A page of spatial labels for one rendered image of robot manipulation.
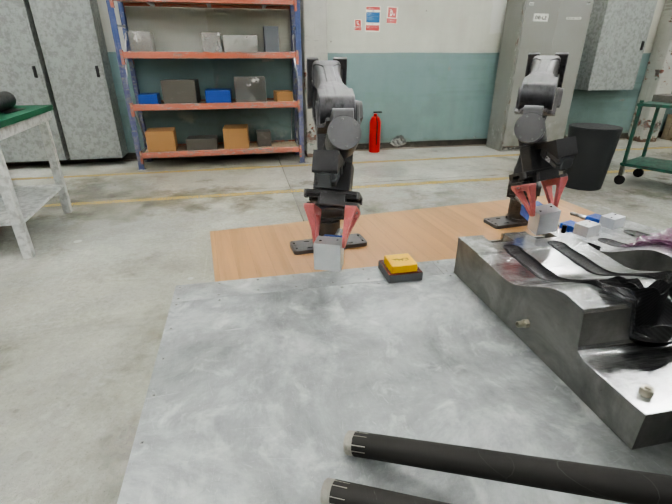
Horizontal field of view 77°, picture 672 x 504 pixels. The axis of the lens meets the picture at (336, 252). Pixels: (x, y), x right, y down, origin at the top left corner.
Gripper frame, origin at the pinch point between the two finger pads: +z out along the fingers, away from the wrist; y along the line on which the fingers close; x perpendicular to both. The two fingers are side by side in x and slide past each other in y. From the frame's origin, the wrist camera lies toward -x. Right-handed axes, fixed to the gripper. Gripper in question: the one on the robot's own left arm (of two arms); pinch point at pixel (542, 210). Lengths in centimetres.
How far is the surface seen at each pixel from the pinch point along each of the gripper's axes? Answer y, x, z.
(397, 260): -33.2, 5.1, 4.9
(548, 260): -6.5, -9.5, 9.1
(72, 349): -165, 122, 32
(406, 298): -35.0, -3.5, 11.7
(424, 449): -46, -43, 19
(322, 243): -51, -12, -4
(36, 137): -320, 467, -159
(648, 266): 15.4, -9.3, 15.0
